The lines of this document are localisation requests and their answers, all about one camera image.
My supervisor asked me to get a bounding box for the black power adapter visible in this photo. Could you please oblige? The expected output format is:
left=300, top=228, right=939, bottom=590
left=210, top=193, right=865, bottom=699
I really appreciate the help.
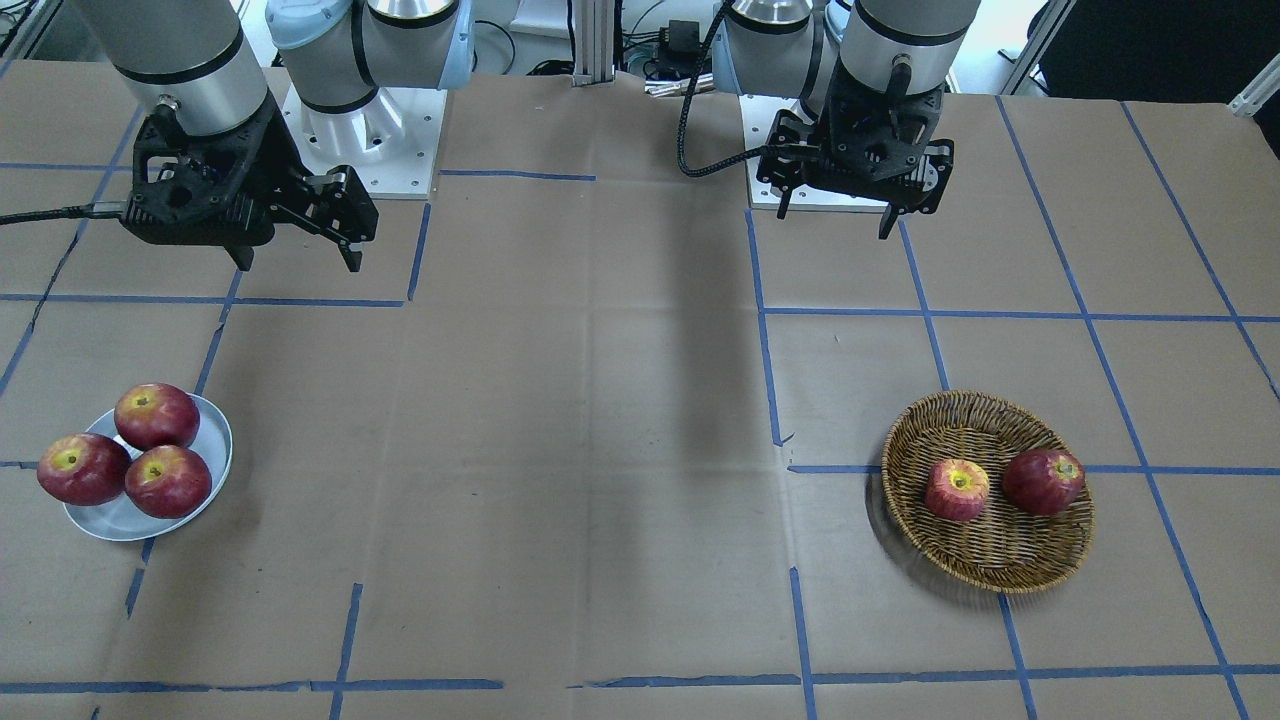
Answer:
left=655, top=19, right=701, bottom=65

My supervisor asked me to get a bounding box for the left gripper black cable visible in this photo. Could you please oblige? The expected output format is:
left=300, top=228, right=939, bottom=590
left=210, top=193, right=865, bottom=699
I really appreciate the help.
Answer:
left=676, top=0, right=801, bottom=181

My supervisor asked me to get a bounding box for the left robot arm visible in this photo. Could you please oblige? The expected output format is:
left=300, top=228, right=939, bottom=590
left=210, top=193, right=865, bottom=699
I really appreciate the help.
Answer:
left=708, top=1, right=978, bottom=236

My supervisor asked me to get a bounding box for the wicker basket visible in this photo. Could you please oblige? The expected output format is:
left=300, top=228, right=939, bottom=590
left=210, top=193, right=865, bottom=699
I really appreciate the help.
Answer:
left=881, top=389, right=1096, bottom=594

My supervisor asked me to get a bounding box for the red apple plate front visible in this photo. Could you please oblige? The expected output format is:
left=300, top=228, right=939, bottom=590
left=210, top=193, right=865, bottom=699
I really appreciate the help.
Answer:
left=125, top=445, right=212, bottom=519

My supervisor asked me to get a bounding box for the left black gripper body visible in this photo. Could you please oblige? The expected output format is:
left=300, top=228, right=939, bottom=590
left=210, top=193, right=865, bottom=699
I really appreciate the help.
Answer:
left=756, top=61, right=954, bottom=215

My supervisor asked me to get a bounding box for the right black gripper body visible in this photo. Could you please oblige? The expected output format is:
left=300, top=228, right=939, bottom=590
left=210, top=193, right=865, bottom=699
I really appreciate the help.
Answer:
left=119, top=96, right=379, bottom=249

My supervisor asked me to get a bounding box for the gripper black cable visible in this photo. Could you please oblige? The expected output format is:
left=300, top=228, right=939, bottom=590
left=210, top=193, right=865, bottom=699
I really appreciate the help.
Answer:
left=676, top=0, right=801, bottom=181
left=0, top=200, right=131, bottom=227

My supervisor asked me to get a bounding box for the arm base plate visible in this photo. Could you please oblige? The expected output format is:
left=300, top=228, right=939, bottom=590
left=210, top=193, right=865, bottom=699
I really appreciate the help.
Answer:
left=282, top=88, right=449, bottom=200
left=740, top=94, right=896, bottom=214

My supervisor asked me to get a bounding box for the red apple plate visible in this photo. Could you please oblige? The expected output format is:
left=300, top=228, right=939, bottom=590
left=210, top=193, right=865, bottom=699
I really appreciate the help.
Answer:
left=125, top=445, right=212, bottom=519
left=36, top=432, right=131, bottom=506
left=113, top=383, right=201, bottom=451

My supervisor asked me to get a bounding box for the red yellow apple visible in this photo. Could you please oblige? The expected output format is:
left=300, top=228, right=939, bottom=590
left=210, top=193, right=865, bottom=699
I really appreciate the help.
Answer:
left=924, top=457, right=989, bottom=521

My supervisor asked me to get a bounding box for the dark red apple in basket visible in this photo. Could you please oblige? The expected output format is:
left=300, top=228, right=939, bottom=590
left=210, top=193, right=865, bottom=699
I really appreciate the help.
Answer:
left=1001, top=448, right=1085, bottom=516

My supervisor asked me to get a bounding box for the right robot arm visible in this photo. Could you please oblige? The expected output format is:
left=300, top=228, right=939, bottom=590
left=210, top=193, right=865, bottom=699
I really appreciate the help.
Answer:
left=77, top=1, right=474, bottom=272

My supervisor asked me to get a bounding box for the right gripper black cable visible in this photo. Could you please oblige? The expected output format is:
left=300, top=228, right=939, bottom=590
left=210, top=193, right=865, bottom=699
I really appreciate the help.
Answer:
left=0, top=200, right=131, bottom=227

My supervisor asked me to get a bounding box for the red apple plate back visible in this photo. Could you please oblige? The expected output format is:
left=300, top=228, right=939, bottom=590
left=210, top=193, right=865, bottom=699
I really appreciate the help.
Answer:
left=113, top=383, right=201, bottom=451

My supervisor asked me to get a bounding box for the aluminium frame post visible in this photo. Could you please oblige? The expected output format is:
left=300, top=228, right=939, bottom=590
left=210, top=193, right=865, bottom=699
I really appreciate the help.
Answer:
left=567, top=0, right=623, bottom=87

